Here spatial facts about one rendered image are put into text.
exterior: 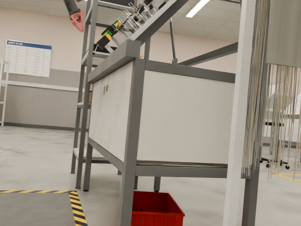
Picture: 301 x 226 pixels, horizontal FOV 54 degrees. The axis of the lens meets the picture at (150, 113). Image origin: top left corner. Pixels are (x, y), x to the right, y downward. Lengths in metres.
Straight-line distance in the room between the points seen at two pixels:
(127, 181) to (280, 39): 0.70
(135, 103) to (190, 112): 0.23
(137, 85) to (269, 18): 0.50
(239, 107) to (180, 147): 0.37
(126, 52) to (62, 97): 7.93
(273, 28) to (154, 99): 0.47
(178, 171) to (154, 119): 0.23
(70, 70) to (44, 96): 1.07
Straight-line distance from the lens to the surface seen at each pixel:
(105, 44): 1.70
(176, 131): 1.16
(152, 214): 1.46
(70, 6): 1.78
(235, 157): 0.89
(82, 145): 2.31
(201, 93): 1.21
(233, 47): 1.58
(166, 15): 1.35
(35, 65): 9.17
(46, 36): 9.32
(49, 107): 9.04
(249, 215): 1.41
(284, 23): 1.03
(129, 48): 1.12
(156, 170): 1.15
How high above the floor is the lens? 0.58
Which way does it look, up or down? 1 degrees up
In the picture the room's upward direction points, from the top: 5 degrees clockwise
